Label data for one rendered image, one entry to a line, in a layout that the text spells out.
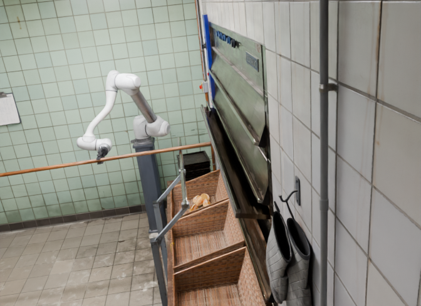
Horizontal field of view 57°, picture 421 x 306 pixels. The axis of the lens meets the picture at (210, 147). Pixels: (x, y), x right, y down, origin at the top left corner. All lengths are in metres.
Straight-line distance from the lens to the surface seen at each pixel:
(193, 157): 3.70
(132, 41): 4.13
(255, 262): 2.15
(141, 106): 3.52
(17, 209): 4.99
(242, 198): 1.78
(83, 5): 4.18
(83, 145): 3.44
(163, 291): 2.64
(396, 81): 0.63
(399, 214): 0.68
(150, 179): 3.99
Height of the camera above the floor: 2.27
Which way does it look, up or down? 21 degrees down
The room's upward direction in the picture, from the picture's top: 6 degrees counter-clockwise
